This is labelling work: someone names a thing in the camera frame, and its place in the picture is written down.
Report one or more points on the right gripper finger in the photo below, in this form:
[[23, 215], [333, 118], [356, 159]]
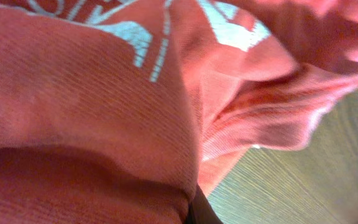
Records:
[[200, 211]]

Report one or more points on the orange soccer t-shirt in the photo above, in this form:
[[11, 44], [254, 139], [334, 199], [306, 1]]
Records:
[[114, 111]]

